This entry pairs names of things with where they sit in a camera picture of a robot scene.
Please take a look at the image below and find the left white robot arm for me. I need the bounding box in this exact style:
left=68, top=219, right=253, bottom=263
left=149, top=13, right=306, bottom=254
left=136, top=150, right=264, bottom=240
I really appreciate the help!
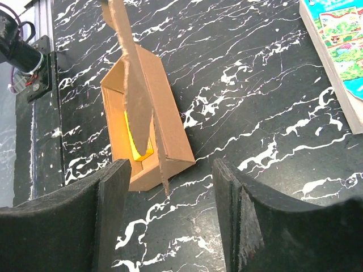
left=1, top=10, right=44, bottom=75

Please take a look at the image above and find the yellow rectangular block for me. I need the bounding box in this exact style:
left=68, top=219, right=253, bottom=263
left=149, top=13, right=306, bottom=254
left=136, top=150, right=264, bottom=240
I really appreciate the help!
left=124, top=110, right=155, bottom=163

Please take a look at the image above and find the blue illustrated book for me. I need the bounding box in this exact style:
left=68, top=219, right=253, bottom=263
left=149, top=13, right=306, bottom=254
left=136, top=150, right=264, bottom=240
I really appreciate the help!
left=299, top=0, right=362, bottom=134

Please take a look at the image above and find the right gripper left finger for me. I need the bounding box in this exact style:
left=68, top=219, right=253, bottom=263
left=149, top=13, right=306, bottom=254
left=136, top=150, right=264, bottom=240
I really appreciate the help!
left=1, top=159, right=132, bottom=271

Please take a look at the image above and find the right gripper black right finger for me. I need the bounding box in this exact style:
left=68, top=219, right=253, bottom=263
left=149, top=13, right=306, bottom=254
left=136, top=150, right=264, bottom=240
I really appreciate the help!
left=212, top=159, right=362, bottom=271

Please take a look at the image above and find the aluminium frame rail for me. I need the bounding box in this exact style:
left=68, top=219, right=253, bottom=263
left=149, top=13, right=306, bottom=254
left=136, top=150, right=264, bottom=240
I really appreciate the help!
left=25, top=0, right=54, bottom=48

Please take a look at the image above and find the cardboard box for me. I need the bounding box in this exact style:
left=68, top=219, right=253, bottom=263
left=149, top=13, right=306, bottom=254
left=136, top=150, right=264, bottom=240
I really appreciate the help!
left=100, top=1, right=195, bottom=191

